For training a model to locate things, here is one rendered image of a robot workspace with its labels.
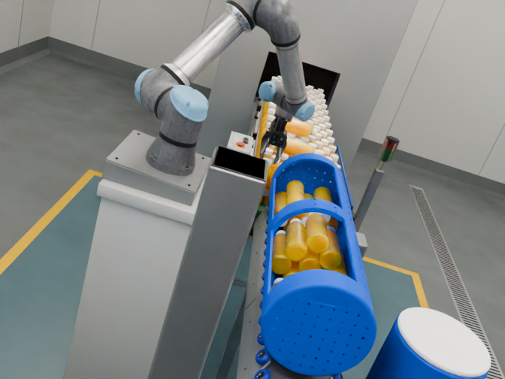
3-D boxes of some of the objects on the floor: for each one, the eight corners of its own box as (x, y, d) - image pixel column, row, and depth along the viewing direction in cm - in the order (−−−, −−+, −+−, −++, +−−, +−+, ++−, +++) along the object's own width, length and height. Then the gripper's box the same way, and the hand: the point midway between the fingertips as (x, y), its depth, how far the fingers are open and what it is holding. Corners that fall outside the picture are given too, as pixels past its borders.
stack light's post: (298, 350, 302) (376, 170, 256) (298, 345, 305) (375, 167, 260) (305, 353, 302) (384, 172, 257) (305, 347, 306) (382, 169, 260)
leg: (208, 392, 257) (247, 283, 231) (210, 383, 262) (249, 275, 236) (221, 396, 257) (261, 287, 231) (222, 386, 263) (261, 279, 237)
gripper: (268, 114, 216) (252, 163, 224) (298, 123, 217) (281, 172, 225) (269, 107, 224) (253, 156, 232) (297, 116, 224) (281, 164, 233)
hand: (268, 158), depth 231 cm, fingers open, 5 cm apart
